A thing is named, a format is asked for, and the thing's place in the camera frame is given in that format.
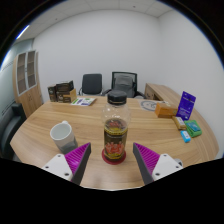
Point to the black sofa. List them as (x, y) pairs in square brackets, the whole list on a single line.
[(8, 128)]

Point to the large dark brown box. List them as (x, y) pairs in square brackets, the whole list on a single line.
[(66, 92)]

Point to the wooden side desk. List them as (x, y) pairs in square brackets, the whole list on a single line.
[(163, 91)]

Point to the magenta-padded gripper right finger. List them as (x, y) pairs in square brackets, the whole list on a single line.
[(148, 160)]

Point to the green and white leaflet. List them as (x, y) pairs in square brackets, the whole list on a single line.
[(83, 101)]

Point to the small tan box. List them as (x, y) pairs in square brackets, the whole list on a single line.
[(179, 122)]

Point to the white and grey mug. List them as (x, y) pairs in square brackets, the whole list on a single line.
[(61, 135)]

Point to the clear black-capped drink bottle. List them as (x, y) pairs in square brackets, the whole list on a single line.
[(115, 136)]

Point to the orange-brown box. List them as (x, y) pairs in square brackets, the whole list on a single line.
[(165, 110)]

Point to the green flat box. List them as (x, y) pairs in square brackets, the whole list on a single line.
[(193, 128)]

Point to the small dark brown box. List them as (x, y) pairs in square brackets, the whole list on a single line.
[(52, 94)]

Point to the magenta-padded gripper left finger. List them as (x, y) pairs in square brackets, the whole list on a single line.
[(76, 160)]

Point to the purple sign card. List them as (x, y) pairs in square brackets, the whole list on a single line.
[(186, 105)]

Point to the flat round red coaster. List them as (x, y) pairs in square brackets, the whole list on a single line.
[(114, 162)]

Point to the round white disc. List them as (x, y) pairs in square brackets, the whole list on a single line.
[(148, 105)]

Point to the black office chair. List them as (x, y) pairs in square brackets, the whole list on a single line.
[(91, 83)]

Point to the small blue box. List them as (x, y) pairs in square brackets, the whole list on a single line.
[(185, 136)]

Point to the grey mesh office chair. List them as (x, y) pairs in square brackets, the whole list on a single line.
[(124, 83)]

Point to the wooden glass-door cabinet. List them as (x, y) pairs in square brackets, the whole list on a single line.
[(31, 98)]

